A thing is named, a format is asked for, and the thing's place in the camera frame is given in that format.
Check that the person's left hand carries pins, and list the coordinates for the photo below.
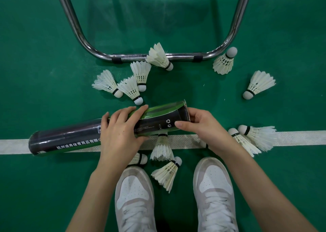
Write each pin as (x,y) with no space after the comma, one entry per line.
(117,142)

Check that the person's right hand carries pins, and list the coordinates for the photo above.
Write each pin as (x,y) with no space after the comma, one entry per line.
(214,135)

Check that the green tube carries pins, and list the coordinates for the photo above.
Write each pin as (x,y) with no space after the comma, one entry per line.
(63,137)

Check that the black chair with chrome frame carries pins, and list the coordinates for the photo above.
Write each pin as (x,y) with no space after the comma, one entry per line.
(132,57)

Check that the pile of white shuttlecocks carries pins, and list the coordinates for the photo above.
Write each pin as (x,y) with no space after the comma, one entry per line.
(158,56)

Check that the person's right forearm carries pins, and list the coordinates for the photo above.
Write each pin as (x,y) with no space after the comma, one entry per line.
(267,196)

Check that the person's right shoe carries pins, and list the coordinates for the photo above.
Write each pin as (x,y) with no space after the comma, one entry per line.
(214,183)

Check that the person's shoe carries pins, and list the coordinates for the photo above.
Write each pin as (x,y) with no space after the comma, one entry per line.
(214,183)
(133,193)

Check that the person's left shoe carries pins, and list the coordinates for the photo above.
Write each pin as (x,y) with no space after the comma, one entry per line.
(133,193)

